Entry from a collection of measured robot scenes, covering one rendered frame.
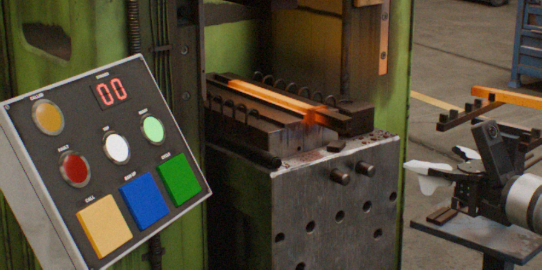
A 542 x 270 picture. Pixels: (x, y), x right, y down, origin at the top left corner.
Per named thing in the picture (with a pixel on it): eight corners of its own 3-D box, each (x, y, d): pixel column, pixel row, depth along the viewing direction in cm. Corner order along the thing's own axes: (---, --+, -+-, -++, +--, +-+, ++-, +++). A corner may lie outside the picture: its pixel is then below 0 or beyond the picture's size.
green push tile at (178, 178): (202, 190, 139) (183, 151, 138) (179, 206, 132) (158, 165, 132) (195, 193, 140) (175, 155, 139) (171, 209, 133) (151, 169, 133)
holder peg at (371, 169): (376, 176, 177) (377, 164, 176) (368, 179, 175) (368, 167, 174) (363, 171, 180) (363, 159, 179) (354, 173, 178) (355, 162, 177)
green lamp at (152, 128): (170, 141, 136) (169, 117, 135) (146, 147, 133) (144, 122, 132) (160, 136, 138) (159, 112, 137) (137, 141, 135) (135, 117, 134)
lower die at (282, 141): (337, 141, 181) (339, 105, 178) (268, 161, 169) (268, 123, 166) (230, 100, 212) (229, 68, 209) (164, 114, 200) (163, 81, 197)
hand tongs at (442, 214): (530, 155, 240) (530, 152, 239) (544, 159, 237) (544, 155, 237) (425, 221, 197) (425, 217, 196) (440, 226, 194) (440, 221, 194)
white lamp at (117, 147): (135, 160, 127) (133, 134, 126) (108, 166, 125) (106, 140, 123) (125, 154, 130) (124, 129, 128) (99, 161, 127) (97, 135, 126)
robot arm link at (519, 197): (528, 187, 128) (563, 174, 133) (503, 178, 131) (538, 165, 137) (523, 238, 130) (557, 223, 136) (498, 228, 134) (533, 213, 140)
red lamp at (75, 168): (95, 181, 119) (93, 154, 118) (65, 189, 116) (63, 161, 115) (85, 175, 121) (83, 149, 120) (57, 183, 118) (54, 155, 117)
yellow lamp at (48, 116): (68, 131, 118) (66, 103, 117) (39, 137, 116) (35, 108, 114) (60, 125, 121) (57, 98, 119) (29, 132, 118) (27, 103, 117)
